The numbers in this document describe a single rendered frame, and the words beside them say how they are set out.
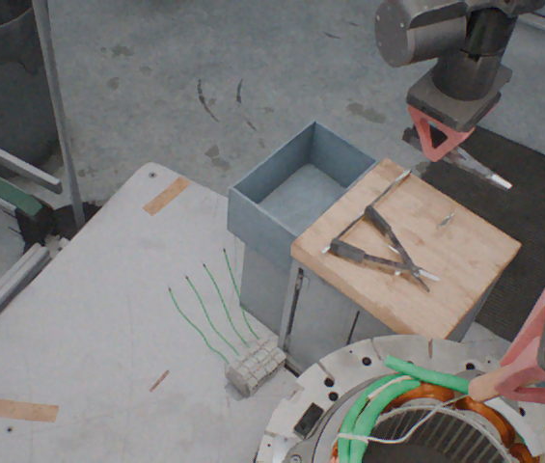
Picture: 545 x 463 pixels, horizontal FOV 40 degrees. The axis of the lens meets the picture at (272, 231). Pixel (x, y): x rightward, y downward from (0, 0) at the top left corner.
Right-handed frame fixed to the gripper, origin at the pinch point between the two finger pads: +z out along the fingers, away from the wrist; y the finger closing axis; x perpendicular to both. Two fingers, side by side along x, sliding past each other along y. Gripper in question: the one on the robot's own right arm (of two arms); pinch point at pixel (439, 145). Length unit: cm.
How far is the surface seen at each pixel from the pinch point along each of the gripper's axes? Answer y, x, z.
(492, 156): -126, -23, 119
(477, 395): 29.1, 18.0, -10.5
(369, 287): 12.4, 1.9, 11.9
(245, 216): 12.2, -16.3, 14.7
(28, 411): 42, -28, 39
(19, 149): -19, -124, 105
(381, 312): 13.7, 4.5, 12.6
